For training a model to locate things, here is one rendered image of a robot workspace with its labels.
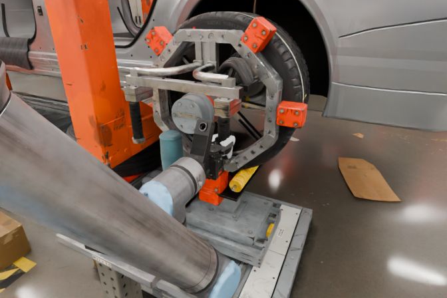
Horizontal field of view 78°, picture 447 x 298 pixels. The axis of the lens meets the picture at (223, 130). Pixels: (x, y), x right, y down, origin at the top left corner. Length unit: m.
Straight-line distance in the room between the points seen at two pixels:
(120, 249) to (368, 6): 1.13
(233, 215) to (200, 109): 0.70
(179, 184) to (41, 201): 0.35
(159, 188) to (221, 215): 0.91
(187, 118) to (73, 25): 0.54
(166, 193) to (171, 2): 1.16
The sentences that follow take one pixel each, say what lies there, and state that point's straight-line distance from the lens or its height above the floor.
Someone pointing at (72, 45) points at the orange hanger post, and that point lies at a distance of 1.22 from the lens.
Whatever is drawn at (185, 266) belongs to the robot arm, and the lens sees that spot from 0.47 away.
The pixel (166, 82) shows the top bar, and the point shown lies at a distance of 0.90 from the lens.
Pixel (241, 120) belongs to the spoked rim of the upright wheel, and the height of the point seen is 0.76.
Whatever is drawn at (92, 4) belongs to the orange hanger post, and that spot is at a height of 1.20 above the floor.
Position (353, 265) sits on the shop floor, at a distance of 1.69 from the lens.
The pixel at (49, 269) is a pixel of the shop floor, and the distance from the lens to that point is 1.77.
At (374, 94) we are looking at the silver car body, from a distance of 1.28.
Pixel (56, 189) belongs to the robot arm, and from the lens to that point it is 0.30.
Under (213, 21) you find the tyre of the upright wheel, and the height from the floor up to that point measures 1.15.
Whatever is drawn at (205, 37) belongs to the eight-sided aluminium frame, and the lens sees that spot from 1.02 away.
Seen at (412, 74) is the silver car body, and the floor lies 0.96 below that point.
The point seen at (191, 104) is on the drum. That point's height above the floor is 0.90.
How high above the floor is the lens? 1.17
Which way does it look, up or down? 23 degrees down
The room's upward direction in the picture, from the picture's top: straight up
